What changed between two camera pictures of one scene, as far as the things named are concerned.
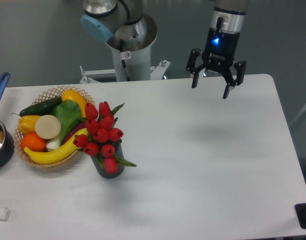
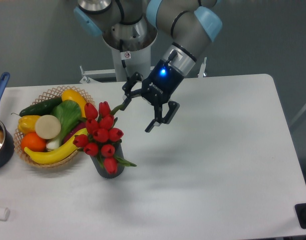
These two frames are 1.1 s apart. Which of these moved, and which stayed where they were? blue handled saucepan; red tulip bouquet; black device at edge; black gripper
Moved: black gripper
Stayed: black device at edge; blue handled saucepan; red tulip bouquet
